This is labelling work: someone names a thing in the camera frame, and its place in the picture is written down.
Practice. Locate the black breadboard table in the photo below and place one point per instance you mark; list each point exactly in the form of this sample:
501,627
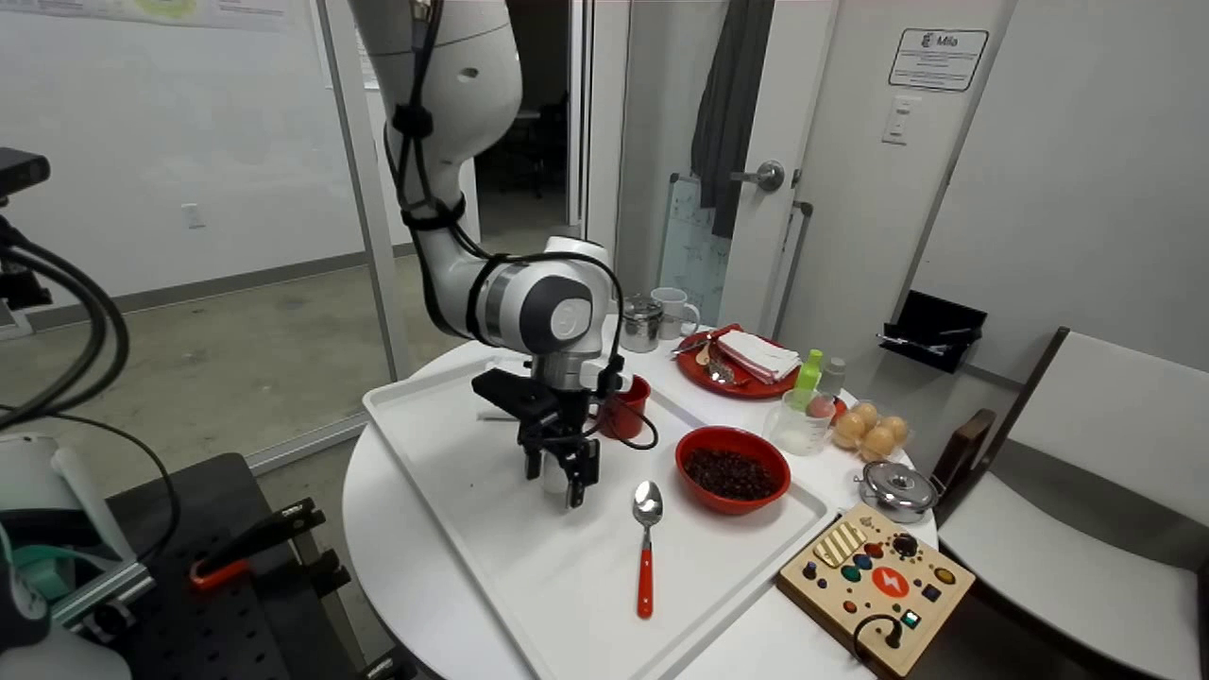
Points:
227,627

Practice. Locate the large white tray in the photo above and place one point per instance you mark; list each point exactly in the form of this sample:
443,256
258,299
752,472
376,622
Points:
529,567

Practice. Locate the white and green equipment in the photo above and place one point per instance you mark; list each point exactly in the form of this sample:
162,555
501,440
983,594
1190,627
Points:
39,504

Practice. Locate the dark hanging jacket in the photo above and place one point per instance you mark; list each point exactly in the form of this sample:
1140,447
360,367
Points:
735,99

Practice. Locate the white light switch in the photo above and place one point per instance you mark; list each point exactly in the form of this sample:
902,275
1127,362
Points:
893,123

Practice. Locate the wooden busy board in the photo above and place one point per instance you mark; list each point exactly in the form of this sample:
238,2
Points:
881,586

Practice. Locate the white wall sign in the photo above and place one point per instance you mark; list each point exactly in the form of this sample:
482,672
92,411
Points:
938,57

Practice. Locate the black open case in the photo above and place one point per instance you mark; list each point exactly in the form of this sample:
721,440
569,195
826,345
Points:
933,331

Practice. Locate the green baby bottle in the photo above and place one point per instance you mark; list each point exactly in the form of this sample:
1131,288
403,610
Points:
806,377

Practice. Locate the tan round bun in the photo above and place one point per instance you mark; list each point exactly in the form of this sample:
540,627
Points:
850,426
876,442

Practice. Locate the round metal lid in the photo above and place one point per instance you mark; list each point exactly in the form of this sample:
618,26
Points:
896,491

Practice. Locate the white napkin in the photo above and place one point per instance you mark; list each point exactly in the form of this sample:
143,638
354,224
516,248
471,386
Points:
760,355

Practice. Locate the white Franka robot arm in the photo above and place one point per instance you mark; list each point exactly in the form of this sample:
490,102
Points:
453,76

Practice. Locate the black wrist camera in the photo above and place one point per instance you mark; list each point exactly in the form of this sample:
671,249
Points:
504,394

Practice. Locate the folded white cloth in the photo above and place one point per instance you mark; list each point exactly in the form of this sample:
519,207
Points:
491,362

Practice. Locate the clear plastic container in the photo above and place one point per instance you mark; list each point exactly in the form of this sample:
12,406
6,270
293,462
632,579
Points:
796,430

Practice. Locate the steel canister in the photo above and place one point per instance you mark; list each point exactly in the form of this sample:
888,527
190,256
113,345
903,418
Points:
642,324

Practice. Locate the white door with window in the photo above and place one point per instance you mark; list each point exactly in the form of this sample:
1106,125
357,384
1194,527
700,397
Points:
792,99

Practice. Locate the light grey chair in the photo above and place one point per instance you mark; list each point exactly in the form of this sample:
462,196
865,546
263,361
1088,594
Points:
1097,426

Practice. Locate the dark beans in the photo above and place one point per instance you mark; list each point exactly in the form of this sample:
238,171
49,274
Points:
735,472

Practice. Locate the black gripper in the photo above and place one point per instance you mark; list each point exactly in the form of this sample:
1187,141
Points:
560,420

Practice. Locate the clear glass measuring cup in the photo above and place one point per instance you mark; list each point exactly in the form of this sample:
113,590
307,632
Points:
676,307

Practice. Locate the red plate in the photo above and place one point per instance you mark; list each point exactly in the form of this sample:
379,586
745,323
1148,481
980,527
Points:
743,386

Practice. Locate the small leaning whiteboard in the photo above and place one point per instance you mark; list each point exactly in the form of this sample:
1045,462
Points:
694,249

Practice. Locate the red bowl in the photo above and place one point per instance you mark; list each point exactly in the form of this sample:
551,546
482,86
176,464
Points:
735,504

